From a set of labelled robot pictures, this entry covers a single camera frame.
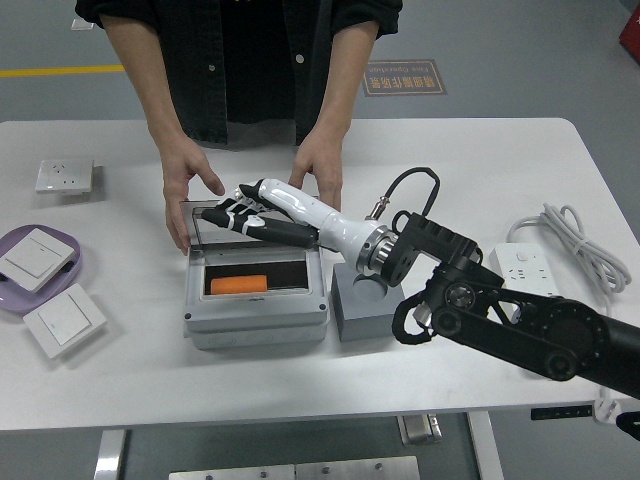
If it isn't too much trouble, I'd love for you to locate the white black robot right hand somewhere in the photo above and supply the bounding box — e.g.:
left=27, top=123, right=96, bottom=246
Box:
left=200, top=178, right=389, bottom=266

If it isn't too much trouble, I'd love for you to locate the person's left hand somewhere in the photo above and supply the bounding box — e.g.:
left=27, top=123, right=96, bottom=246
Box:
left=288, top=132, right=346, bottom=214

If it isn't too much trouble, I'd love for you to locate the person's right hand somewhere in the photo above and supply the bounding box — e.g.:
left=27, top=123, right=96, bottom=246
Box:
left=159, top=138, right=227, bottom=253

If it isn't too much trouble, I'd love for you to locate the orange cylinder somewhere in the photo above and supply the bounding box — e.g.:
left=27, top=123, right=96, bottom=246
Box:
left=209, top=274, right=270, bottom=296

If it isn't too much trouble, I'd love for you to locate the grey enclosure box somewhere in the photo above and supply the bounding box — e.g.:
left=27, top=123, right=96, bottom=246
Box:
left=178, top=198, right=330, bottom=351

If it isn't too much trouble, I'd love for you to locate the grey cube with round hole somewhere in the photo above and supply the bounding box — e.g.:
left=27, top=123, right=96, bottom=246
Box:
left=329, top=260, right=407, bottom=344

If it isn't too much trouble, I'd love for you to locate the person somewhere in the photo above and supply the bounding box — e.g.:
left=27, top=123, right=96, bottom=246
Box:
left=74, top=0, right=404, bottom=147

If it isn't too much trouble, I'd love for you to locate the brown floor sign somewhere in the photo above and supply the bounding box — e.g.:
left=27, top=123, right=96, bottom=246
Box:
left=357, top=58, right=447, bottom=98

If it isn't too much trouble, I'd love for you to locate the yellow floor tape line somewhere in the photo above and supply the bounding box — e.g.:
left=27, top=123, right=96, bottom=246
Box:
left=0, top=64, right=125, bottom=80

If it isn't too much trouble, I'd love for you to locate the purple tray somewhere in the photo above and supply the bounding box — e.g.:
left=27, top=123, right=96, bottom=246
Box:
left=0, top=224, right=84, bottom=315

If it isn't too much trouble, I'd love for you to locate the white table leg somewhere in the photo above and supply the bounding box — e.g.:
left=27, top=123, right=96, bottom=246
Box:
left=93, top=428, right=130, bottom=480
left=467, top=410, right=505, bottom=480

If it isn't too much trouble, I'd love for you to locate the black table control panel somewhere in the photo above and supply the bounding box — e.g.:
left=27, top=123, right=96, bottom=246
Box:
left=530, top=407, right=594, bottom=420

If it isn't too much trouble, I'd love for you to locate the red object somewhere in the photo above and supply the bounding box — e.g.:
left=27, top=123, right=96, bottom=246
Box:
left=618, top=0, right=640, bottom=64

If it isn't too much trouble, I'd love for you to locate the white wall socket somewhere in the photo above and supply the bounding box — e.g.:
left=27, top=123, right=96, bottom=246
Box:
left=34, top=158, right=96, bottom=195

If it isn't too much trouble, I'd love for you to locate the white wall switch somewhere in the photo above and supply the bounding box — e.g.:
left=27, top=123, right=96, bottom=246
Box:
left=22, top=283, right=108, bottom=360
left=0, top=227, right=77, bottom=294

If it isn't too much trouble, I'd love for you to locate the metal bracket under table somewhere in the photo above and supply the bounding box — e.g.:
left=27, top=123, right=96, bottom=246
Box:
left=398, top=413, right=444, bottom=446

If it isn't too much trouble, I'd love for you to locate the metal base plate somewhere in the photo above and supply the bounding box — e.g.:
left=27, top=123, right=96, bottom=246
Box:
left=168, top=455, right=421, bottom=480

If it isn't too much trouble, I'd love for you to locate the white power cord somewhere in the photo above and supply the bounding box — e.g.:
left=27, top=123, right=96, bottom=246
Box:
left=507, top=202, right=632, bottom=425

